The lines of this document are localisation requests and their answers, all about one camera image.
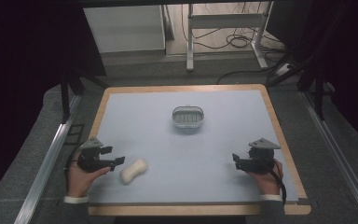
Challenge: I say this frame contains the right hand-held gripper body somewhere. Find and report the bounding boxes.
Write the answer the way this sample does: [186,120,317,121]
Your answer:
[243,137,282,175]

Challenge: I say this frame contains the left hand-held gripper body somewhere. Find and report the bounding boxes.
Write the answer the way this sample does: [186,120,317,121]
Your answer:
[76,135,108,173]

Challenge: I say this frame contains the white soap bar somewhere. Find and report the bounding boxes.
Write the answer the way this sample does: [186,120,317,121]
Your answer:
[119,158,149,186]

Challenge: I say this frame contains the grey soap dish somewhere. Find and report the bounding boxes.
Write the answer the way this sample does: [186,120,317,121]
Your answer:
[171,105,206,130]

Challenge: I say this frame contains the person's left hand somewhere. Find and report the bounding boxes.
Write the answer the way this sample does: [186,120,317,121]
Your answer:
[66,150,112,199]

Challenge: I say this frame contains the person's right hand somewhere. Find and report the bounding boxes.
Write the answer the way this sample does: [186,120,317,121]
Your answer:
[249,159,284,197]

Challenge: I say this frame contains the light blue table mat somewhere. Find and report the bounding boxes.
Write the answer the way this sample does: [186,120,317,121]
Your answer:
[88,89,299,205]

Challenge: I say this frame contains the black metal stand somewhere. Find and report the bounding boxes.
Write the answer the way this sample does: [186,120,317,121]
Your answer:
[59,73,110,125]
[265,52,337,121]

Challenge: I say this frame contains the white power strip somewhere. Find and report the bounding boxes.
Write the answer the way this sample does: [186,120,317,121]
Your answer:
[274,63,294,77]

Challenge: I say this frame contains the white cabinet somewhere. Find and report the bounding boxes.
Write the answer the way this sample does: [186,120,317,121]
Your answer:
[83,5,166,54]

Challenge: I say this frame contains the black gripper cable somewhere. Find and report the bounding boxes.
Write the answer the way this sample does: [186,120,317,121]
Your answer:
[255,153,288,206]

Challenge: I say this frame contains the aluminium rail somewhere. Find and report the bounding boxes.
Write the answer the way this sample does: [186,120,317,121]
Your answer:
[13,94,82,224]
[299,91,358,224]

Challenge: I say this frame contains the black floor cables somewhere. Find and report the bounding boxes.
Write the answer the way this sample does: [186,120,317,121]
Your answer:
[180,2,288,85]

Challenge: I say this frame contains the white metal desk frame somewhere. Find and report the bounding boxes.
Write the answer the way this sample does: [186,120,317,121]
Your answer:
[186,2,274,73]

